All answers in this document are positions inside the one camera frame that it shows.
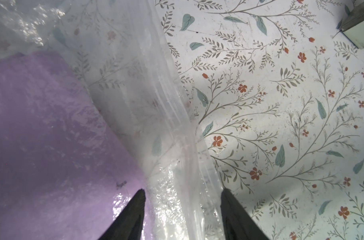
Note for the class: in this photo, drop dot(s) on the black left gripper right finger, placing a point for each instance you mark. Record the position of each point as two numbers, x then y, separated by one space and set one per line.
237 224

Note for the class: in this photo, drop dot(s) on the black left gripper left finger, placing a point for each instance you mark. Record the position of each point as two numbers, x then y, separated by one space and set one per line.
129 224

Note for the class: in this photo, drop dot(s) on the purple trousers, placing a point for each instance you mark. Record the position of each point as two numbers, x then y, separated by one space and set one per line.
64 174

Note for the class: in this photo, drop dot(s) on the clear plastic vacuum bag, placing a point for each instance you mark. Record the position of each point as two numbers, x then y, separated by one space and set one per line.
119 53

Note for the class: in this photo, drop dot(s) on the mint green pencil sharpener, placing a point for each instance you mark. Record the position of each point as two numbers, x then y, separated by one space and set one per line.
353 26

